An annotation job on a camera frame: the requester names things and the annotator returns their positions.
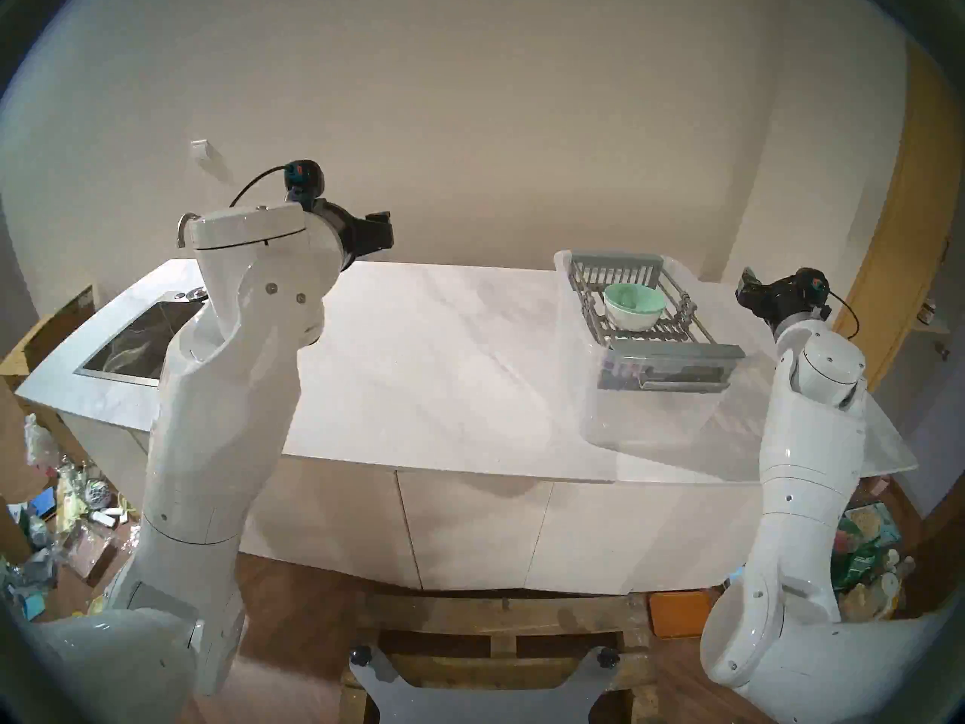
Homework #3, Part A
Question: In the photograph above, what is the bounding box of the stainless steel sink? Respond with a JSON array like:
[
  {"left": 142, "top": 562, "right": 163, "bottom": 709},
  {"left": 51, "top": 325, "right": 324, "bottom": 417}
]
[{"left": 74, "top": 293, "right": 208, "bottom": 388}]

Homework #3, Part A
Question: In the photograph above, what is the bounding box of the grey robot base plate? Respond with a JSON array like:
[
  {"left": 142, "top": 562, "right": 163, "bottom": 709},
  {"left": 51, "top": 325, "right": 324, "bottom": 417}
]
[{"left": 348, "top": 643, "right": 623, "bottom": 724}]

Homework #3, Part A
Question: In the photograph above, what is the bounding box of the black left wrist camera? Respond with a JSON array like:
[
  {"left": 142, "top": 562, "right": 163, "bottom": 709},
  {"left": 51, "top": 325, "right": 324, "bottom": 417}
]
[{"left": 284, "top": 159, "right": 326, "bottom": 201}]

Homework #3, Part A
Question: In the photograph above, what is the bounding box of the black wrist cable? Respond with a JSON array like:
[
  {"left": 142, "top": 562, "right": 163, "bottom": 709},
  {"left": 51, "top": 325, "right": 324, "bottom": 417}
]
[
  {"left": 230, "top": 164, "right": 291, "bottom": 207},
  {"left": 826, "top": 289, "right": 860, "bottom": 340}
]

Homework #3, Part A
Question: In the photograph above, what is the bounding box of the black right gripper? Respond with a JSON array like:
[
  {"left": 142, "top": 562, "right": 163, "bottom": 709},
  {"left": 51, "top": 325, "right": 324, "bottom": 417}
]
[{"left": 736, "top": 268, "right": 830, "bottom": 331}]

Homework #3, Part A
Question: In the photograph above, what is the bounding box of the wooden pallet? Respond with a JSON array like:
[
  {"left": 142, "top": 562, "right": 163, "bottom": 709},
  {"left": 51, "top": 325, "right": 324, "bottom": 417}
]
[{"left": 354, "top": 591, "right": 657, "bottom": 724}]

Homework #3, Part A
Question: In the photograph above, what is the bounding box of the white plastic bag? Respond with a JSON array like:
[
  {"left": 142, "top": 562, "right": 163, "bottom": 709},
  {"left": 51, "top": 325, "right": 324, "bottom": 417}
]
[{"left": 24, "top": 415, "right": 61, "bottom": 471}]

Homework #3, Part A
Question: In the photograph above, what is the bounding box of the clear plastic storage bin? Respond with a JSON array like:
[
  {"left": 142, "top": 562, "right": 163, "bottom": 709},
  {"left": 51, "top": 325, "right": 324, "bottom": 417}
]
[{"left": 554, "top": 249, "right": 762, "bottom": 452}]

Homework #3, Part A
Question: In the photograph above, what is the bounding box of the wooden door frame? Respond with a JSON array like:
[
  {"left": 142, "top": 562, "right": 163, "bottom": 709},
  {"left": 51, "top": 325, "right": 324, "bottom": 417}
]
[{"left": 826, "top": 40, "right": 954, "bottom": 391}]

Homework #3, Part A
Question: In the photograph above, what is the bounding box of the green snack bag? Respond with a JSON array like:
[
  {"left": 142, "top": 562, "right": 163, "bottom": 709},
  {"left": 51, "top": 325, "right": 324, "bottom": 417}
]
[{"left": 833, "top": 534, "right": 883, "bottom": 587}]

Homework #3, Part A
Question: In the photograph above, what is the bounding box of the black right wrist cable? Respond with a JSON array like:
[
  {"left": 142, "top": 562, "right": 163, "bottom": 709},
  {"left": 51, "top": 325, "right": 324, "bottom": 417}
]
[{"left": 826, "top": 289, "right": 860, "bottom": 340}]

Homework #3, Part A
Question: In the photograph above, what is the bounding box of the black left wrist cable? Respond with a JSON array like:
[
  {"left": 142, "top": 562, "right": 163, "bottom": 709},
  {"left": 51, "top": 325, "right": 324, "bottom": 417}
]
[{"left": 230, "top": 164, "right": 291, "bottom": 207}]

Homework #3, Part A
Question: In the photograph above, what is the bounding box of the orange plastic tray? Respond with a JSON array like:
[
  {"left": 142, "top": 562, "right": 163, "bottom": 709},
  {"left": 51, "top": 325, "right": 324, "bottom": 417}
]
[{"left": 650, "top": 591, "right": 713, "bottom": 639}]

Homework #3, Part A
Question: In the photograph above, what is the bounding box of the white counter cabinet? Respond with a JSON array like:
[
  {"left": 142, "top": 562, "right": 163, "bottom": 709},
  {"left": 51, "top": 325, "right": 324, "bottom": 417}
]
[{"left": 60, "top": 413, "right": 770, "bottom": 591}]

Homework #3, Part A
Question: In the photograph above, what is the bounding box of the teal food box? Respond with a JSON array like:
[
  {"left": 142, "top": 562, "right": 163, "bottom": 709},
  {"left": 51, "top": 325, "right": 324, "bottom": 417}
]
[{"left": 844, "top": 502, "right": 902, "bottom": 550}]

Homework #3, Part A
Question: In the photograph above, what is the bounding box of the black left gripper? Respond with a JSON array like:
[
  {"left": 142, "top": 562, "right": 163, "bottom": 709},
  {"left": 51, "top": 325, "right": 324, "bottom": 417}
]
[{"left": 320, "top": 198, "right": 395, "bottom": 271}]

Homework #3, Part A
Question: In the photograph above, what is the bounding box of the mint green plastic bowl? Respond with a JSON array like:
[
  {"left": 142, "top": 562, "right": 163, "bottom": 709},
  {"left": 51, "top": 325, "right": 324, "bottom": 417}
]
[{"left": 603, "top": 282, "right": 667, "bottom": 316}]

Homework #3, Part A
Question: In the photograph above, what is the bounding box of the grey dish drying rack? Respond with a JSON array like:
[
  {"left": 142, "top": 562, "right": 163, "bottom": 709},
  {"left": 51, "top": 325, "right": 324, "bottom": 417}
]
[{"left": 571, "top": 252, "right": 746, "bottom": 393}]

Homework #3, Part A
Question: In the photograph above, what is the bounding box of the yellow snack packet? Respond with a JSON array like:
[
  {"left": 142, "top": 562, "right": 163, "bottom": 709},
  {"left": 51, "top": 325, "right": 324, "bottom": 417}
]
[{"left": 59, "top": 474, "right": 90, "bottom": 531}]

